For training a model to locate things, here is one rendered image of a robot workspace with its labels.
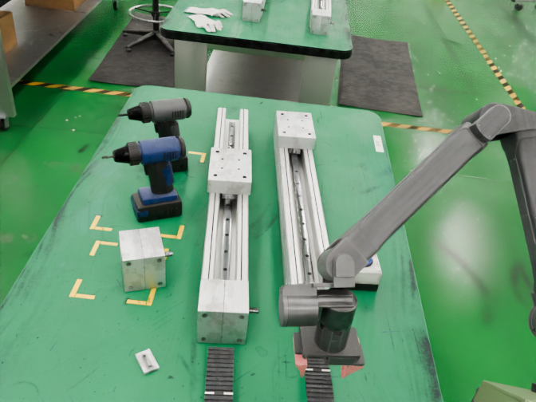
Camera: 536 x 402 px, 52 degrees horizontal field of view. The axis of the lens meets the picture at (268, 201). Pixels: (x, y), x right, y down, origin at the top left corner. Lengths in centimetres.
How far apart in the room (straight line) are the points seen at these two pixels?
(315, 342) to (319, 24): 204
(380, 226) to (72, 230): 80
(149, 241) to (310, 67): 174
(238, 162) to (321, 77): 142
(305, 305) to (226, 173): 60
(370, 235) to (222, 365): 38
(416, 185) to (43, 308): 80
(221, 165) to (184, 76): 148
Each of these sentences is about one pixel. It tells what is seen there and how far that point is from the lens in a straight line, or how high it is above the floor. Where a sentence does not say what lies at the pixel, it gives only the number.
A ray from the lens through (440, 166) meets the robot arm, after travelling 101.
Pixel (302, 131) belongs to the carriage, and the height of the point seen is 90.
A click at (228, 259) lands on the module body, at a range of 126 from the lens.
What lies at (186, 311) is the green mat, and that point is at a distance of 123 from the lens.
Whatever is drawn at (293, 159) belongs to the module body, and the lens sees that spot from 163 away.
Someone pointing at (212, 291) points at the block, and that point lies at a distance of 114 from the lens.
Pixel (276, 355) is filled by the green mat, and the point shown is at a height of 78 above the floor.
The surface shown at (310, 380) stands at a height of 81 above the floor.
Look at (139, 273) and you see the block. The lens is 124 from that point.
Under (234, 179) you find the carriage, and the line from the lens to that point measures 140.
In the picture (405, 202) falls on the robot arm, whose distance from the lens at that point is 97.
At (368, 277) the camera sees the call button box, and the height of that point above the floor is 83.
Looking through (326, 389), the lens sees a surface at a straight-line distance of 109.
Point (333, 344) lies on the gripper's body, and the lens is 97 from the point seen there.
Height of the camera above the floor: 169
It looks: 36 degrees down
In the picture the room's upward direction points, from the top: 7 degrees clockwise
